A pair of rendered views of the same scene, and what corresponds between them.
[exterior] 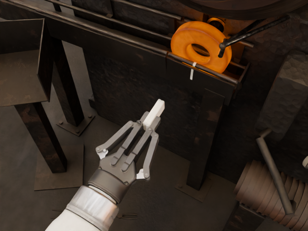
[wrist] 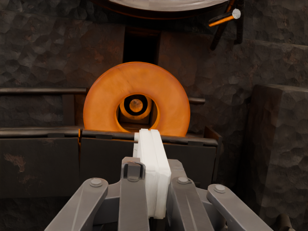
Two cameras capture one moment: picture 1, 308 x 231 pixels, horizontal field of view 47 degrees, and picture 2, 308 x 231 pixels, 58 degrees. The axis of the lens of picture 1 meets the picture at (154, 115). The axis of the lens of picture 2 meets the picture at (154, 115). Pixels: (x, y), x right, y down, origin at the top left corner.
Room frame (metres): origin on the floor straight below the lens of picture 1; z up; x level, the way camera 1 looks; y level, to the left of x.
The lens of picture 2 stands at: (0.29, 0.10, 0.81)
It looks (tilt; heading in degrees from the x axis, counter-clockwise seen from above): 11 degrees down; 324
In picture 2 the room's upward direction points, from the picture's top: 6 degrees clockwise
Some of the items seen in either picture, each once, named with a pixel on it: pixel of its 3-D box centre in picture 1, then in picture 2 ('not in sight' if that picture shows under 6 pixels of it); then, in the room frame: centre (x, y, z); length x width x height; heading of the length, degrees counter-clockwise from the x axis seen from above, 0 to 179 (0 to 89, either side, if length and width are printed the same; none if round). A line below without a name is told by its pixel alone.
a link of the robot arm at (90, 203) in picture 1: (94, 207); not in sight; (0.23, 0.11, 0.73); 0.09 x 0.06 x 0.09; 60
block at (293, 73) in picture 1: (285, 97); (274, 157); (0.53, -0.33, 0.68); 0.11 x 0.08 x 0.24; 150
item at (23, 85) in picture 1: (30, 122); not in sight; (0.66, 0.43, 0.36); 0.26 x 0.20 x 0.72; 95
